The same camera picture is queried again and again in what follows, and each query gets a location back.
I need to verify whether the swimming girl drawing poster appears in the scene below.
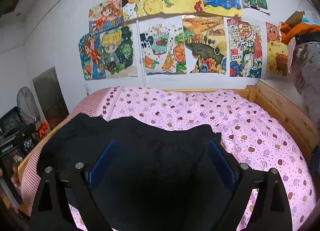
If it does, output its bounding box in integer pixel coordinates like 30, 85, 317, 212
88, 0, 124, 35

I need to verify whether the person left hand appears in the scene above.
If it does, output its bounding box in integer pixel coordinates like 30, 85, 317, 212
11, 160, 21, 188

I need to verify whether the autumn field drawing poster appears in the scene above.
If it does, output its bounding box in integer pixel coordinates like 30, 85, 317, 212
182, 15, 227, 74

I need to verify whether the orange girl drawing poster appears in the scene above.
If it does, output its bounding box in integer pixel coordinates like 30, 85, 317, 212
78, 33, 106, 80

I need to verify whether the clear bag of clothes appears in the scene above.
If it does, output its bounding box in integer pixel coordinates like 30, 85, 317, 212
289, 42, 319, 130

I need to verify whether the pink apple print bedsheet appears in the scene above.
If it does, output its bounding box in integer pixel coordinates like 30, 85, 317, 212
71, 87, 316, 230

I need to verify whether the black large jacket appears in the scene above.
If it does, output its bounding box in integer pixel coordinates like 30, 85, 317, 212
38, 117, 234, 230

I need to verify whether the fruit juice drawing poster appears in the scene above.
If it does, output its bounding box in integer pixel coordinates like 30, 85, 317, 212
140, 16, 187, 75

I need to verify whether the bear chick drawing poster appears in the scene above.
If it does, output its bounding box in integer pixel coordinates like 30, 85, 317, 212
266, 22, 288, 76

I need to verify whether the wooden bed frame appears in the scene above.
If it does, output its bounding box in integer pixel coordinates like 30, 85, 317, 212
17, 80, 318, 179

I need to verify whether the standing electric fan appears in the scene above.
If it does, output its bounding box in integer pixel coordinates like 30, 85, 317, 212
16, 87, 41, 124

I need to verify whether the blond boy drawing poster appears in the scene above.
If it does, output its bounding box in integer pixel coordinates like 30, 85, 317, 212
99, 25, 138, 79

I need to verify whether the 2024 dragon drawing poster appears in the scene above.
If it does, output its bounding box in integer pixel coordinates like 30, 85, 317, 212
227, 18, 263, 79

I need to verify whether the red white checkered quilt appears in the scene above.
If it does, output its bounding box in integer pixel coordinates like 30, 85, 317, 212
20, 88, 112, 216

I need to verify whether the white wall pipe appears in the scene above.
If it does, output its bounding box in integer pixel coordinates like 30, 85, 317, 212
136, 18, 148, 87

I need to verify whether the dark framed mirror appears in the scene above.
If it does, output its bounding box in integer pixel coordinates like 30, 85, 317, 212
33, 67, 69, 130

